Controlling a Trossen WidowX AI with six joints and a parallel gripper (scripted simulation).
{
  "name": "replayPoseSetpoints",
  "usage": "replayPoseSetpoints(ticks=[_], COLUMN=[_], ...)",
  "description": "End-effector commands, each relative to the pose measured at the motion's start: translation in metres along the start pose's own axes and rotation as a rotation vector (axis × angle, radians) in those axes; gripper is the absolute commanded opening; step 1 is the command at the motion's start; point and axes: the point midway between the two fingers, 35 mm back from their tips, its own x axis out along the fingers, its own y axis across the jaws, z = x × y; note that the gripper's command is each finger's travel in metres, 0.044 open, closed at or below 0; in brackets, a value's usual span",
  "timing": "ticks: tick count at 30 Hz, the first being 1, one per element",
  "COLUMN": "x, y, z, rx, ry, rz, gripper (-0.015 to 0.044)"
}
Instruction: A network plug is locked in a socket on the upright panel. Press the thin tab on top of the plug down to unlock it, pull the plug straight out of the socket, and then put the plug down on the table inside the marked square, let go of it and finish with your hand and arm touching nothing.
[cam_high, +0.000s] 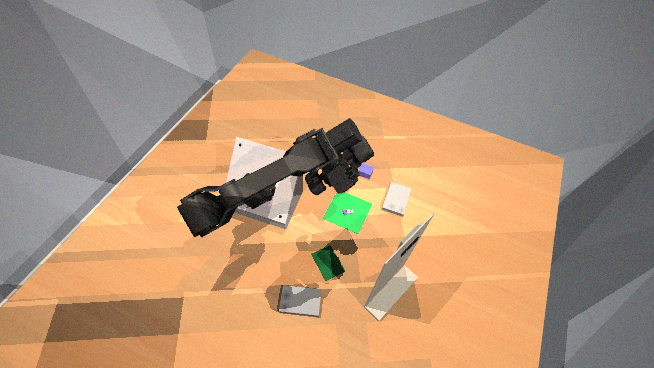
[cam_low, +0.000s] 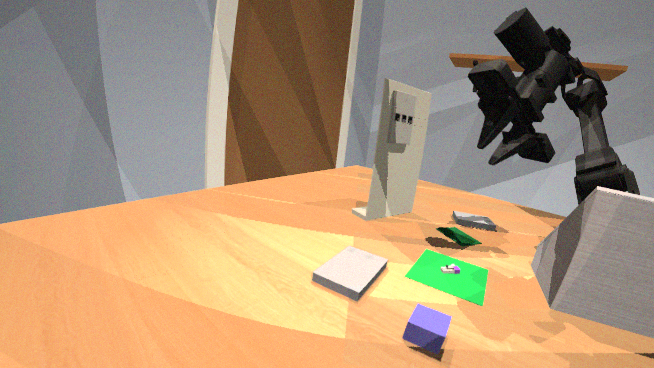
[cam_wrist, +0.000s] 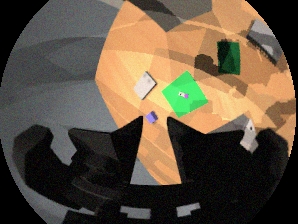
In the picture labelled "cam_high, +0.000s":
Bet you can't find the purple cube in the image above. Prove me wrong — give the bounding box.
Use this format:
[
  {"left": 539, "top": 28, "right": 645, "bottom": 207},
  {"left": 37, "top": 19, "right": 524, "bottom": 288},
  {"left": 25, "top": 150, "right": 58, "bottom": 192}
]
[{"left": 359, "top": 163, "right": 374, "bottom": 179}]

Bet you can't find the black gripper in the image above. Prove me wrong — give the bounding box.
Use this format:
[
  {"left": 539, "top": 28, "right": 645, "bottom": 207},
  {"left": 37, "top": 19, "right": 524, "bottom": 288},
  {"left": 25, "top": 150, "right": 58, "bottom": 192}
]
[{"left": 305, "top": 136, "right": 375, "bottom": 195}]

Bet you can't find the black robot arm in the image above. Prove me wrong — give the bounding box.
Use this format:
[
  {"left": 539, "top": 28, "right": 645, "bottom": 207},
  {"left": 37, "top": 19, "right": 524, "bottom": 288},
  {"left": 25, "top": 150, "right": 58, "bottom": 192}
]
[{"left": 177, "top": 118, "right": 362, "bottom": 238}]

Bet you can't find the green flat square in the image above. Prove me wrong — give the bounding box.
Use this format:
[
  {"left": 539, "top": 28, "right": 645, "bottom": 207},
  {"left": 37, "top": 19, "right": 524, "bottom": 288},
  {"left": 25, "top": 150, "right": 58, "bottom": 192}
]
[{"left": 323, "top": 192, "right": 372, "bottom": 234}]

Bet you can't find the beige panel with socket ports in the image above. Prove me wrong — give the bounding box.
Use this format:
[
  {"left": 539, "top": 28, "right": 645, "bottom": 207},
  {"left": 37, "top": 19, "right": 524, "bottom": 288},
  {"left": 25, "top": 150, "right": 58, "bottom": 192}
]
[{"left": 364, "top": 213, "right": 435, "bottom": 322}]

